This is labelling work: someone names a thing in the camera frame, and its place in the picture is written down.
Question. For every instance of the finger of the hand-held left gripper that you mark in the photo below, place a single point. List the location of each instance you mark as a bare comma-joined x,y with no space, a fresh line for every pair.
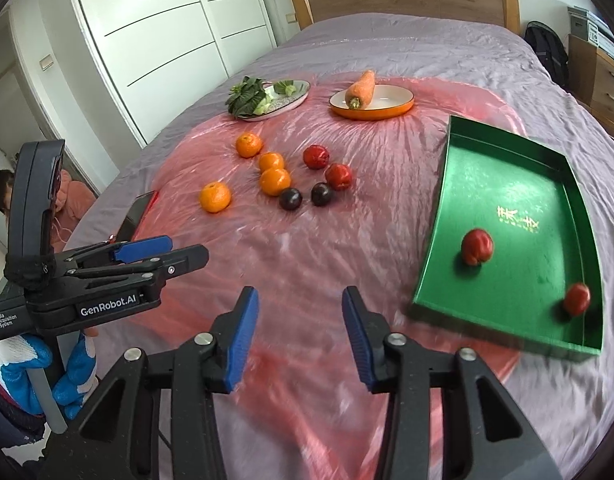
142,247
184,260

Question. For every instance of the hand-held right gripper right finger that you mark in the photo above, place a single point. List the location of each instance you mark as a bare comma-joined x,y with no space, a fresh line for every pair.
356,340

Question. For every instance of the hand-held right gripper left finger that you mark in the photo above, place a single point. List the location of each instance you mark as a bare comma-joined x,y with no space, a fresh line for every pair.
243,340

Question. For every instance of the orange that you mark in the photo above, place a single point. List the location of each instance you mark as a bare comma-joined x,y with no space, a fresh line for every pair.
271,161
249,145
215,197
275,182

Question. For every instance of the dark purple plum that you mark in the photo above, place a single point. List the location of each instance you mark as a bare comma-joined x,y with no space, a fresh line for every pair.
322,194
290,199

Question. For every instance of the red plum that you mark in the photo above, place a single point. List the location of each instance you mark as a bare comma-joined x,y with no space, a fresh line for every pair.
338,176
316,156
477,246
576,299

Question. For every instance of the green tray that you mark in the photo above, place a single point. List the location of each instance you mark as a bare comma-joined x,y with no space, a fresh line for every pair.
527,190

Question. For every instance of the person's left forearm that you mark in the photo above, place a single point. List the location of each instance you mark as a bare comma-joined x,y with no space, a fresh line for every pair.
12,440

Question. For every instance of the person's left hand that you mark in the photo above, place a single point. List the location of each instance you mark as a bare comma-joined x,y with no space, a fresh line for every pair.
74,375

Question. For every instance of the phone with red case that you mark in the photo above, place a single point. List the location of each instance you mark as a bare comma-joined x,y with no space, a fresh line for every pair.
137,215

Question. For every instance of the pink plastic sheet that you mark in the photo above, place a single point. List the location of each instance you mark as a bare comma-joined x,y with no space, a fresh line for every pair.
377,210

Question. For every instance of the dark leafy greens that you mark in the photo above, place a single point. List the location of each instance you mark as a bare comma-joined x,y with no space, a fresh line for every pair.
247,96

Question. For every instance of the grey oval plate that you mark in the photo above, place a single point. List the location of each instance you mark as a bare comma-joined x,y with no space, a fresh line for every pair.
294,100

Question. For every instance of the small bok choy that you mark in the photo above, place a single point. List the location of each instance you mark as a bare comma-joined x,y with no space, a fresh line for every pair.
284,87

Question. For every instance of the white wardrobe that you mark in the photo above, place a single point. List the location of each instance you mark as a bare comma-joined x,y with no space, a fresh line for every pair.
162,35

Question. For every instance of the orange rimmed plate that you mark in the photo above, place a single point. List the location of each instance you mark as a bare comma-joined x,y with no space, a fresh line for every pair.
392,100

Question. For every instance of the carrot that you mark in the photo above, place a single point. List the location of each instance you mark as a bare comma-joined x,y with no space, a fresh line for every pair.
361,89

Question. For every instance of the bed with purple sheet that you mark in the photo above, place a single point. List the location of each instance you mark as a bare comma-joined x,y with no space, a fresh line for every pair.
412,50

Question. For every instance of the black backpack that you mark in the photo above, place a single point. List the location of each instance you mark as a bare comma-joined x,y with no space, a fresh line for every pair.
547,55

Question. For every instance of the wooden dresser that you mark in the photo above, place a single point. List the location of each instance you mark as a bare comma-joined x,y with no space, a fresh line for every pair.
594,85

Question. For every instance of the grey storage box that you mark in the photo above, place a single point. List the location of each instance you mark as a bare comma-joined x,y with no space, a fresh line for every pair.
594,25

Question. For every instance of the light switch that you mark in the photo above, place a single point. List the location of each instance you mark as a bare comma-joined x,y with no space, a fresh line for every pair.
46,62

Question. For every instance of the wall socket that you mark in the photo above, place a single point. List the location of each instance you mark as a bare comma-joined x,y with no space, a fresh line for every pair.
291,17

